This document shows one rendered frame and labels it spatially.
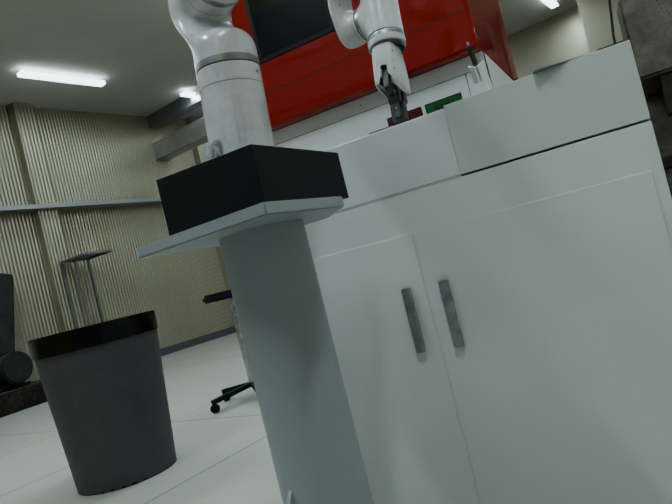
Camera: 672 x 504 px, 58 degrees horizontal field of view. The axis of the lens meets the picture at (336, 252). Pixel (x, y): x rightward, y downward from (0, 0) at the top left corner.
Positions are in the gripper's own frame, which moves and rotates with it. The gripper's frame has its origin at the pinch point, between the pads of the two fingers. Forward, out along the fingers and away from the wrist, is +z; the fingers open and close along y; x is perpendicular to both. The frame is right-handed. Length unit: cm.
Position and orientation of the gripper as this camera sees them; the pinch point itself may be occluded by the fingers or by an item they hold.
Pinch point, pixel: (399, 113)
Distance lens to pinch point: 135.3
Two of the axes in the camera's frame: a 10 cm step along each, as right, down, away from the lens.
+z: 1.5, 9.7, -2.1
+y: -4.8, -1.2, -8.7
